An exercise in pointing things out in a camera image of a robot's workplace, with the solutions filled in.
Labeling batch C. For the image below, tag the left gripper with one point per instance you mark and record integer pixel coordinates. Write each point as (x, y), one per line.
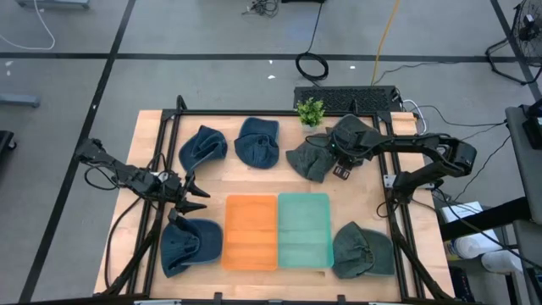
(173, 187)

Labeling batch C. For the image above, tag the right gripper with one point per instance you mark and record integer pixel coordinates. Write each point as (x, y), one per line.
(355, 144)

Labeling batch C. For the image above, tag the dark blue denim cap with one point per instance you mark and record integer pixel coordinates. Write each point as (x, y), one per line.
(256, 144)
(190, 247)
(203, 148)

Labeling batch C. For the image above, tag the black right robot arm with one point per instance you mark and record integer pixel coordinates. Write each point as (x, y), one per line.
(423, 146)

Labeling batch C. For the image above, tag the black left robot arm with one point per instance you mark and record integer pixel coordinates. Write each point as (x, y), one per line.
(123, 171)

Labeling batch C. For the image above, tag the orange translucent plastic bin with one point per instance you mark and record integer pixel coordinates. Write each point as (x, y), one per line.
(250, 233)

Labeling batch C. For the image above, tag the small green potted plant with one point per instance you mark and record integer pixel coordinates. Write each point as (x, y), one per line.
(310, 112)

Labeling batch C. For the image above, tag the teal translucent plastic bin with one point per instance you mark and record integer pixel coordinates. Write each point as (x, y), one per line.
(305, 231)

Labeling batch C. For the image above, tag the white box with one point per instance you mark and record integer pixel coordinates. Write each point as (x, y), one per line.
(461, 210)

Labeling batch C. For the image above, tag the black beam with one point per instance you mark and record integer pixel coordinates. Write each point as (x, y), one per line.
(487, 218)

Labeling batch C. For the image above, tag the white paper roll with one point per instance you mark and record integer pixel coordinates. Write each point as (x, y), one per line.
(476, 245)
(501, 262)

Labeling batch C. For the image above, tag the grey side table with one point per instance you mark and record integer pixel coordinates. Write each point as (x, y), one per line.
(525, 161)

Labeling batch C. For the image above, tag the black chair base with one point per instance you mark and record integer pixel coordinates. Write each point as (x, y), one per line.
(5, 142)

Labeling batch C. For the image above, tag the black device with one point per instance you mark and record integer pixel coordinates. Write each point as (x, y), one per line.
(534, 127)

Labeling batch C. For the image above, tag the grey floor bar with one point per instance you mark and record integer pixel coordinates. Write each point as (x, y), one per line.
(19, 100)

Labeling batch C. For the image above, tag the black floor fan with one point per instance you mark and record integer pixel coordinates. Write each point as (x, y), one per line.
(527, 29)

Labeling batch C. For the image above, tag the black aluminium table frame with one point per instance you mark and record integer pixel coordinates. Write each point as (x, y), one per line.
(275, 112)

